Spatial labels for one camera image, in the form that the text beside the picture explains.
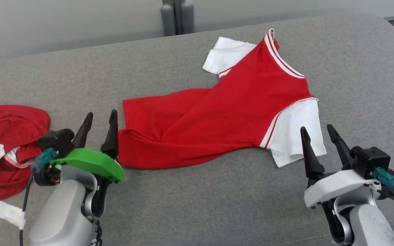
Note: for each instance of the red jersey with white sleeves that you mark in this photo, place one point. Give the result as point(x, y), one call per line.
point(234, 109)

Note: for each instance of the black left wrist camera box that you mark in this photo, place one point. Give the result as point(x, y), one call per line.
point(56, 140)

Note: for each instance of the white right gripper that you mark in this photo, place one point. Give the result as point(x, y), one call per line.
point(337, 186)

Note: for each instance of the grey double partition post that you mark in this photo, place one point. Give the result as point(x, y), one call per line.
point(169, 17)

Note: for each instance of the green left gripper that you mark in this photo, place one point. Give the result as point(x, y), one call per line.
point(91, 162)

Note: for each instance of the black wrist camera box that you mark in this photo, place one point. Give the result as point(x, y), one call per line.
point(56, 140)
point(371, 160)

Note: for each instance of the red shorts with white stripe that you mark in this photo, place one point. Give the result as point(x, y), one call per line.
point(9, 123)

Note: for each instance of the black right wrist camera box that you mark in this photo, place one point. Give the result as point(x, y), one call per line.
point(371, 160)

